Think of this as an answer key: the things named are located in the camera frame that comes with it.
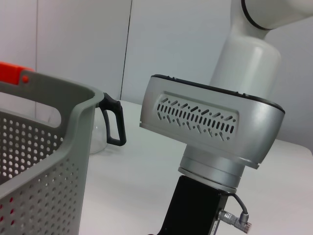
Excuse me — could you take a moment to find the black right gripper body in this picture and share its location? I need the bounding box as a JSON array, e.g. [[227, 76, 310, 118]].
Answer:
[[156, 175, 230, 235]]

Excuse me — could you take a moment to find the grey perforated storage bin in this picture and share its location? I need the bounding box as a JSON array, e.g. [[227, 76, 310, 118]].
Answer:
[[0, 70, 106, 235]]

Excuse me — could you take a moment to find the glass pitcher black handle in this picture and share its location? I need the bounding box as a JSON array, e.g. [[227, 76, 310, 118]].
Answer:
[[89, 92, 127, 155]]

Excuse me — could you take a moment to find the orange bin carry handle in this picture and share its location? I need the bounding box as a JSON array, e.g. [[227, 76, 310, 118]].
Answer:
[[0, 61, 34, 86]]

